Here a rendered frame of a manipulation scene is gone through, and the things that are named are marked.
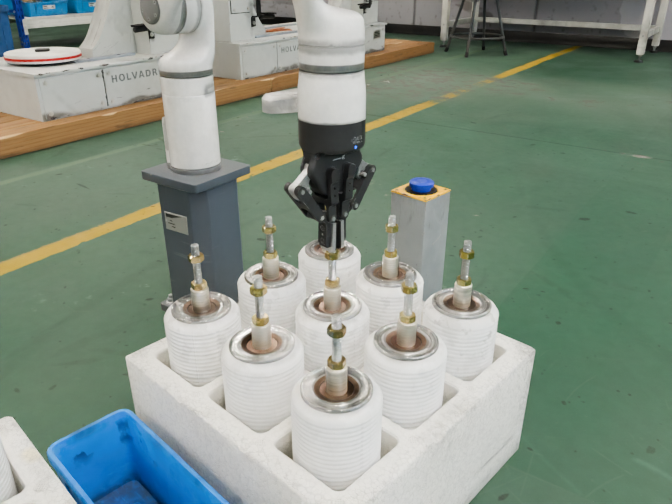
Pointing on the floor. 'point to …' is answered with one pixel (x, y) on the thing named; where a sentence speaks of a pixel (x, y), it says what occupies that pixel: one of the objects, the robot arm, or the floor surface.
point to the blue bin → (126, 466)
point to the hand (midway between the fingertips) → (332, 233)
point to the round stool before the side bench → (477, 32)
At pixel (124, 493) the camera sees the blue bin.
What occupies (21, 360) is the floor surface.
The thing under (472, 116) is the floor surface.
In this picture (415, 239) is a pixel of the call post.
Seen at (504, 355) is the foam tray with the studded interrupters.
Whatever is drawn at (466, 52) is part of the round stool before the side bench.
